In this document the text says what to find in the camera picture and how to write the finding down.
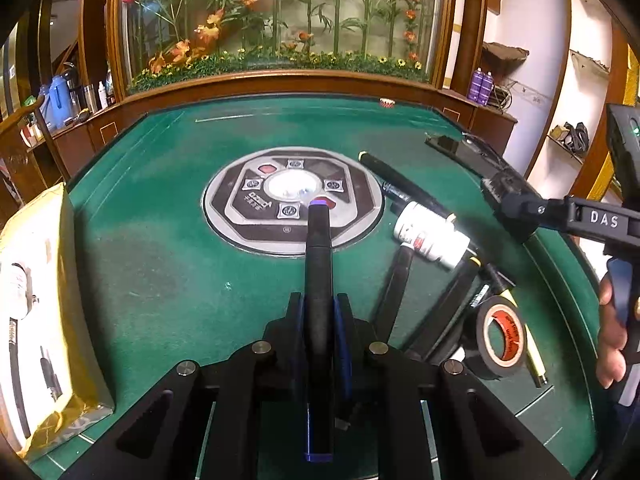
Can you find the dark brown wall shelf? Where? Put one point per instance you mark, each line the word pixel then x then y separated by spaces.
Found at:
pixel 505 55

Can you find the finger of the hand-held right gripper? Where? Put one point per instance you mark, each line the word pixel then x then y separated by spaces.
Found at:
pixel 525 215
pixel 500 182

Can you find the black marker white print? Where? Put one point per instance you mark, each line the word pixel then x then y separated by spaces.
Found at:
pixel 455 295

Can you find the dark thermos flask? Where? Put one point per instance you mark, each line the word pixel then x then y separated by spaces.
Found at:
pixel 72 85

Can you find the small red white roll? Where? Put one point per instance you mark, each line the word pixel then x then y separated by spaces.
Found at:
pixel 387 103

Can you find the steel cup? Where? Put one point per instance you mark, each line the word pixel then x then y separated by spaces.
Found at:
pixel 90 99

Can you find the purple bottle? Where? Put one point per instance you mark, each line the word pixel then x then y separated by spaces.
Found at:
pixel 486 89
pixel 475 86

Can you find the yellow cardboard box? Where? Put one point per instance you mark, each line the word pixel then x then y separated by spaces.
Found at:
pixel 65 310

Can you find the black tape roll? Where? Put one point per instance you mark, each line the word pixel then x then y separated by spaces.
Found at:
pixel 480 355

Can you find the person's blue trousers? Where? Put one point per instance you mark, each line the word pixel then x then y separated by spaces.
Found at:
pixel 630 425

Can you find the white bottle red label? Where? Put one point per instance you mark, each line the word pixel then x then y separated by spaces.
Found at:
pixel 430 235

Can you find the small white bottle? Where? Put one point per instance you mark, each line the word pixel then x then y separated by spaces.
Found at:
pixel 103 95

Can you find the slim black pen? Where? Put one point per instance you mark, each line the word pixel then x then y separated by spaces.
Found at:
pixel 397 285

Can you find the black smartphone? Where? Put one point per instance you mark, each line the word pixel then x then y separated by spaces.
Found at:
pixel 445 144

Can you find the wooden chair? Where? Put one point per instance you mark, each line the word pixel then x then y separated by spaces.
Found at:
pixel 20 150

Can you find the artificial flower display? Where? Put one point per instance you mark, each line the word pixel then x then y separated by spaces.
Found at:
pixel 275 25

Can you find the person's right hand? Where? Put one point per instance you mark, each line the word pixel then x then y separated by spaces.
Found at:
pixel 610 340

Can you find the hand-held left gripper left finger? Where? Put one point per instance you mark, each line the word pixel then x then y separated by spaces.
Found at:
pixel 295 330

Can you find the black marker purple cap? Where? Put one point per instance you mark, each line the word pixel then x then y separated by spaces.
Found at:
pixel 319 285

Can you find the black bag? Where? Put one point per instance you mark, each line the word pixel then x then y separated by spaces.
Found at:
pixel 572 136

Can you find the grey pen white label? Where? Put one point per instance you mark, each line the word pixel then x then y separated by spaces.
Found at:
pixel 480 295

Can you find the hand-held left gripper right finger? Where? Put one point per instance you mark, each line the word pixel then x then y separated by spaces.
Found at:
pixel 342 330

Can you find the thin-framed eyeglasses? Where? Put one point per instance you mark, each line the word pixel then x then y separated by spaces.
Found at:
pixel 472 136

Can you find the round table control panel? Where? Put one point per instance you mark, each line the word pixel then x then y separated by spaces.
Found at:
pixel 240 220

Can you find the thick black marker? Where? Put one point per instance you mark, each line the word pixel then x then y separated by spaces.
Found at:
pixel 400 185

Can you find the yellow and black pen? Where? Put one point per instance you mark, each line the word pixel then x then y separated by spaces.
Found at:
pixel 537 365

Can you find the blue thermos jug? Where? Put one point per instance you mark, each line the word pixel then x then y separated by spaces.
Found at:
pixel 57 105

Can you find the wooden cabinet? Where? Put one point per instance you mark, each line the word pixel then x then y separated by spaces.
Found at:
pixel 490 122

